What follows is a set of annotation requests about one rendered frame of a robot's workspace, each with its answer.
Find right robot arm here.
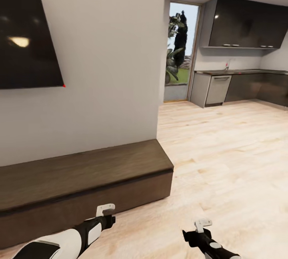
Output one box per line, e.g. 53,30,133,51
182,219,244,259

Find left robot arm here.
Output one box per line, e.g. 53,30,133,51
13,203,116,259

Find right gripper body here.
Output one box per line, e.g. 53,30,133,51
187,229,212,250

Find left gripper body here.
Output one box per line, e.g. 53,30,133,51
98,215,112,232

